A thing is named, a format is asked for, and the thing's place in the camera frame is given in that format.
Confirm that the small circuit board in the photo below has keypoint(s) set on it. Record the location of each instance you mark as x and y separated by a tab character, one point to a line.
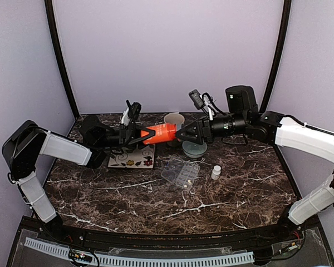
76	255

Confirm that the left black frame post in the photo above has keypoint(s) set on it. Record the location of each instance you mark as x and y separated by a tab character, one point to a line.
50	14

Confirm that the black frame post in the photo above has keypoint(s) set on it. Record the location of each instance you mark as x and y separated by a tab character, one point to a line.
286	11
50	14

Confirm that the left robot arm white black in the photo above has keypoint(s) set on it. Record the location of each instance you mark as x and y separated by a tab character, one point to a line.
30	141

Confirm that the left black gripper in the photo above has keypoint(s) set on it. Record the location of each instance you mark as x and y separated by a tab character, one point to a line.
127	134

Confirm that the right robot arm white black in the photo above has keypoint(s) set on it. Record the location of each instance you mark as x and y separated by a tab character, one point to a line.
272	128

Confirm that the black front table rail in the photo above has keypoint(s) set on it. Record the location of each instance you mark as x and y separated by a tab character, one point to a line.
97	239

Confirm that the cream ceramic mug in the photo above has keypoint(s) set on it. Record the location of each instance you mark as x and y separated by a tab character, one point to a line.
178	120

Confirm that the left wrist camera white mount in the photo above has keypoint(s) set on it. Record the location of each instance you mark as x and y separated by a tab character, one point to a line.
131	114

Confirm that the square floral ceramic tray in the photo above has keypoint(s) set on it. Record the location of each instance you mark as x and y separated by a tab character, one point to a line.
137	158

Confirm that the celadon bowl on table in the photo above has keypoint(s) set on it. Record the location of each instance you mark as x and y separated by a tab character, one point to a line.
193	150

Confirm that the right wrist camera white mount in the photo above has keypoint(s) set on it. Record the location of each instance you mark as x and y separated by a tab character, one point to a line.
205	103

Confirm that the small white pill bottle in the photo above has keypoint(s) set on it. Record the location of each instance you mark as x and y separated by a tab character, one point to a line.
216	172

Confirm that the clear plastic pill organizer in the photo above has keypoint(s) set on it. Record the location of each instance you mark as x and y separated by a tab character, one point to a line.
178	172

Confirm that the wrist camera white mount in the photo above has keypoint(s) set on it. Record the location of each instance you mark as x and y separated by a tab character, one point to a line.
131	114
205	103

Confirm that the right black frame post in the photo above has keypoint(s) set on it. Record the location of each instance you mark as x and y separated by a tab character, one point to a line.
286	11

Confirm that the white slotted cable duct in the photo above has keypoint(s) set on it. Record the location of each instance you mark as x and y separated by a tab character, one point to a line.
133	257

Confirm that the orange bottle grey cap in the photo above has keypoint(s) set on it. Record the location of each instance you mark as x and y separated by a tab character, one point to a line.
163	133

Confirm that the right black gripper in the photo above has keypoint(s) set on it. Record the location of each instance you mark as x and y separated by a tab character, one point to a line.
205	132

